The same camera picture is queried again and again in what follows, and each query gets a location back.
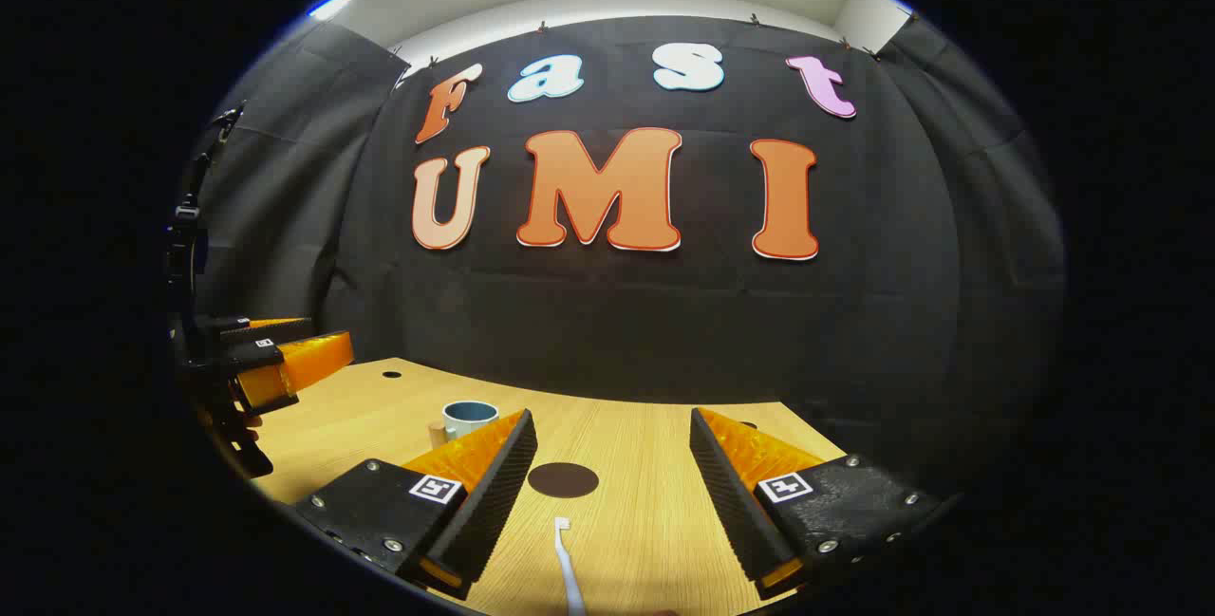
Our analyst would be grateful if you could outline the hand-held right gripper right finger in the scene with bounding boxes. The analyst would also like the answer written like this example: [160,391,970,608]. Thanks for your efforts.
[690,407,960,600]

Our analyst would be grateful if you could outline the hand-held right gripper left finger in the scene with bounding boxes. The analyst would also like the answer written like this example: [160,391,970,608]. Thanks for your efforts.
[294,409,538,601]

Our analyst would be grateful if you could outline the round dark brown coaster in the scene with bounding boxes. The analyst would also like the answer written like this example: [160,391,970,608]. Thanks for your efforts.
[528,462,600,499]

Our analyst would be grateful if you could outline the light blue cup wooden handle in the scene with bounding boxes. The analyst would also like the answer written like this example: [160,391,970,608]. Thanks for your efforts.
[429,401,500,449]

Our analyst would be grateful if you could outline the white toothbrush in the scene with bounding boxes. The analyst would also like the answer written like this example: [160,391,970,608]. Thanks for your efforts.
[554,517,588,616]

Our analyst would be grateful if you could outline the wooden desktop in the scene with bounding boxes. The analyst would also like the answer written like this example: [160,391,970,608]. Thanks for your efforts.
[249,357,851,616]

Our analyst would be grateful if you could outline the black backdrop cloth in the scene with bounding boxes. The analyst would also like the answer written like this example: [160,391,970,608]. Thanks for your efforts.
[190,13,1069,503]

